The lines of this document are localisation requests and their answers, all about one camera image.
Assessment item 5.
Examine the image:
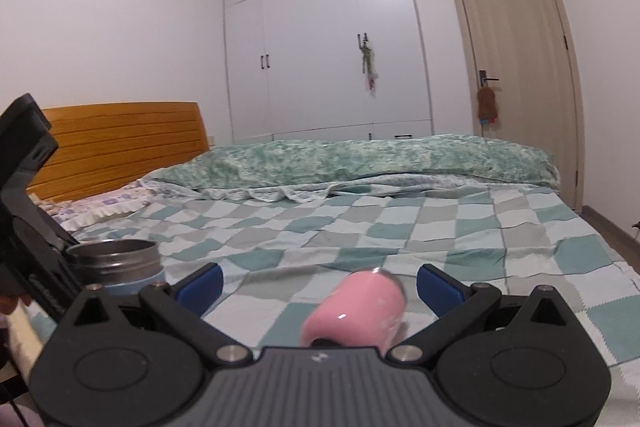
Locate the blue cartoon cup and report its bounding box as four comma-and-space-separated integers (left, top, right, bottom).
63, 239, 166, 295

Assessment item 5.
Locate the pink lettered cup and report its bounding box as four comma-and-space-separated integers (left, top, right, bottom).
300, 268, 407, 355

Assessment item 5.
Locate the beige room door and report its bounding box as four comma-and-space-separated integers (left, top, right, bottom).
454, 0, 585, 210

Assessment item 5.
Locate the floral white pillow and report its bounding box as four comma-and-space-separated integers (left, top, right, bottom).
29, 180, 198, 232

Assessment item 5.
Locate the green checkered bed blanket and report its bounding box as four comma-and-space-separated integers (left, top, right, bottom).
29, 183, 640, 427

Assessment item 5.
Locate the orange wooden headboard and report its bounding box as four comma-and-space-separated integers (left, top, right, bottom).
28, 102, 209, 202

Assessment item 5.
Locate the green floral duvet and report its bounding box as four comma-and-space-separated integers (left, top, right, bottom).
140, 134, 561, 202

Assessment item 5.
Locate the brown plush door hanger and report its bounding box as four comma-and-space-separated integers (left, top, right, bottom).
476, 86, 498, 126

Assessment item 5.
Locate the green hanging wardrobe ornament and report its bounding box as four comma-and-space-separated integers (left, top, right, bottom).
358, 32, 378, 93

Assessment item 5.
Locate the white built-in wardrobe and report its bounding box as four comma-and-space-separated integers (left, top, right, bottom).
224, 0, 433, 143

